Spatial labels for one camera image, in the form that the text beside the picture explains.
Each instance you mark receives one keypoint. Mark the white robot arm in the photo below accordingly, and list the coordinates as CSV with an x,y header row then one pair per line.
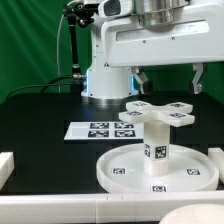
x,y
105,82

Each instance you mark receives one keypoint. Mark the white right barrier block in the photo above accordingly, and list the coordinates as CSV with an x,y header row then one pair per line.
x,y
217,156

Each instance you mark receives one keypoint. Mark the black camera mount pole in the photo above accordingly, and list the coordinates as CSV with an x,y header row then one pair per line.
x,y
80,16

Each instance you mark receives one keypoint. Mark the white front barrier rail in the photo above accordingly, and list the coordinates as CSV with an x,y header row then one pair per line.
x,y
98,208

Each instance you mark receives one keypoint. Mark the white round object foreground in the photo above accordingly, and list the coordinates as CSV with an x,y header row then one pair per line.
x,y
196,214

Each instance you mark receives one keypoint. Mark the white barrier block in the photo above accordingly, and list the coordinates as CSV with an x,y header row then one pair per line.
x,y
6,166
217,156

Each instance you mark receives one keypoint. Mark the white round table top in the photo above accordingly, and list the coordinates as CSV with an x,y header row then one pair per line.
x,y
128,169

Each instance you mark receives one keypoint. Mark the white left barrier block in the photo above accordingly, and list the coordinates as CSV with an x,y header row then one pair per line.
x,y
6,166

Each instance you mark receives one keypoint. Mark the white cross-shaped table base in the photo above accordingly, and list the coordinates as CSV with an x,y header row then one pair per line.
x,y
176,114

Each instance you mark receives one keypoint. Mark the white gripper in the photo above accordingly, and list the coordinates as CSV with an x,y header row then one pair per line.
x,y
139,33

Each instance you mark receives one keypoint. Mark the white fiducial marker sheet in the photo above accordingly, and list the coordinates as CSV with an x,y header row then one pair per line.
x,y
103,130

